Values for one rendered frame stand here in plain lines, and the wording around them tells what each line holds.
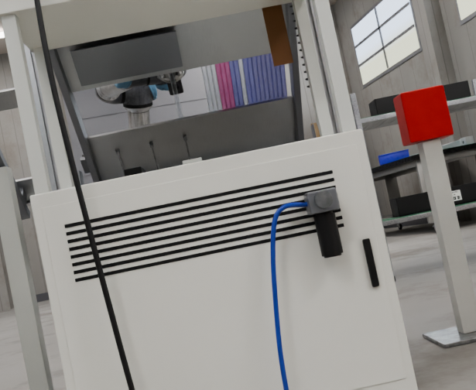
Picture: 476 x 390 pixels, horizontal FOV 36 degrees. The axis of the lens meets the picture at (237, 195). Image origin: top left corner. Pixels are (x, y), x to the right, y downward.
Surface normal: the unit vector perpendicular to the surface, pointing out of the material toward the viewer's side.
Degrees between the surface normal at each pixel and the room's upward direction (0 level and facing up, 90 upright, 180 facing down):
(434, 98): 90
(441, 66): 90
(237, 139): 137
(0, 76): 90
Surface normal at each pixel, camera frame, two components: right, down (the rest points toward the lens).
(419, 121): 0.03, -0.05
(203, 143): 0.17, 0.68
